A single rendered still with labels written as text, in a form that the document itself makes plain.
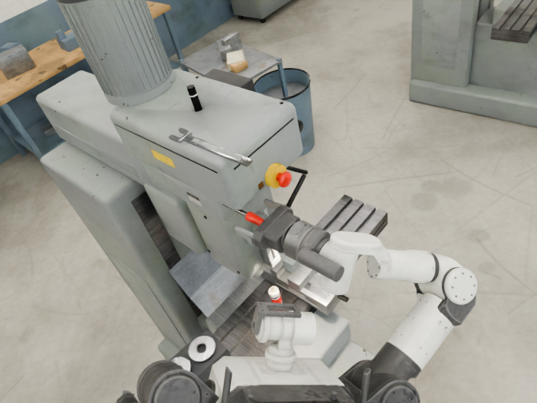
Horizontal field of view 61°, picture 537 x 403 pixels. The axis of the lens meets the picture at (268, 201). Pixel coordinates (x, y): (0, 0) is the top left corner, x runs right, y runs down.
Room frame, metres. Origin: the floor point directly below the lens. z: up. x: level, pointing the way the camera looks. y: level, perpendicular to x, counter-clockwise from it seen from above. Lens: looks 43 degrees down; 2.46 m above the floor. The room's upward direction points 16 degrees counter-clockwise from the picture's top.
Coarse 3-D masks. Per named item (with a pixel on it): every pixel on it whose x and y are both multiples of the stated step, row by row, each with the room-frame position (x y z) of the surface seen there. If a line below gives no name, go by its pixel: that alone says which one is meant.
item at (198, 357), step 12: (204, 336) 0.85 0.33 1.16; (192, 348) 0.82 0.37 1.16; (204, 348) 0.82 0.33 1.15; (216, 348) 0.80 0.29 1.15; (180, 360) 0.79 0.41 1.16; (192, 360) 0.78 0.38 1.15; (204, 360) 0.77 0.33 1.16; (216, 360) 0.76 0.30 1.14; (192, 372) 0.74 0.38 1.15; (204, 372) 0.74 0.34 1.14
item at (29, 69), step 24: (168, 24) 5.00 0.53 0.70; (0, 48) 4.55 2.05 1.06; (24, 48) 4.34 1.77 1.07; (48, 48) 4.75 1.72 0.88; (72, 48) 4.51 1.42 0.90; (0, 72) 4.47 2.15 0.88; (24, 72) 4.29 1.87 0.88; (48, 72) 4.15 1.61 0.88; (0, 96) 3.92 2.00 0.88; (0, 120) 4.38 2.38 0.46; (48, 120) 4.56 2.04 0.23; (24, 144) 4.19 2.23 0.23; (48, 144) 4.06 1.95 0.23
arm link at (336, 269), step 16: (304, 240) 0.63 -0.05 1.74; (320, 240) 0.62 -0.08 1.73; (304, 256) 0.59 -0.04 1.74; (320, 256) 0.58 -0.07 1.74; (336, 256) 0.57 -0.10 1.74; (352, 256) 0.56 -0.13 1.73; (320, 272) 0.55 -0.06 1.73; (336, 272) 0.53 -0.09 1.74; (352, 272) 0.56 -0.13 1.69; (336, 288) 0.54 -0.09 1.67
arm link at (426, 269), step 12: (396, 252) 0.59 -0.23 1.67; (408, 252) 0.59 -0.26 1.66; (420, 252) 0.59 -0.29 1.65; (396, 264) 0.56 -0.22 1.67; (408, 264) 0.56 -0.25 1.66; (420, 264) 0.56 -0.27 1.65; (432, 264) 0.56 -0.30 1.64; (444, 264) 0.56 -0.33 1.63; (456, 264) 0.56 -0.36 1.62; (396, 276) 0.55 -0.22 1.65; (408, 276) 0.55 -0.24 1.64; (420, 276) 0.54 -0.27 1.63; (432, 276) 0.54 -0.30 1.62; (420, 288) 0.57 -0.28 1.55; (432, 288) 0.54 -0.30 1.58
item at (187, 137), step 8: (176, 136) 0.91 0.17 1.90; (184, 136) 0.90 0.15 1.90; (192, 136) 0.89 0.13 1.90; (192, 144) 0.87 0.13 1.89; (200, 144) 0.85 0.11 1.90; (208, 144) 0.84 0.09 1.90; (216, 152) 0.80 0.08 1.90; (224, 152) 0.79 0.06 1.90; (232, 152) 0.79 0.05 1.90; (232, 160) 0.77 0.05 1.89; (240, 160) 0.75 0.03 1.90; (248, 160) 0.75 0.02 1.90
